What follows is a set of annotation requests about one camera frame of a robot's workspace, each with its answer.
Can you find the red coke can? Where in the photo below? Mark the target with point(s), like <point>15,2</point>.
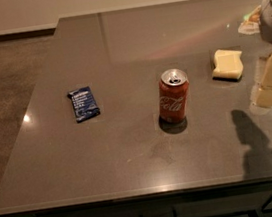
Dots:
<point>173,92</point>

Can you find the blue rxbar blueberry wrapper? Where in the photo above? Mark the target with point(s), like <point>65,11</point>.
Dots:
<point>84,104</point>

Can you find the crumpled snack bag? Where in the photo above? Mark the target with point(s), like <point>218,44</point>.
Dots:
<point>250,25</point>

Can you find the yellow sponge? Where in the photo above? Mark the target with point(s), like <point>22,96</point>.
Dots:
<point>227,64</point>

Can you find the dark drawer front with handle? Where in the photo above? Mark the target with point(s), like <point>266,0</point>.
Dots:
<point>202,204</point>

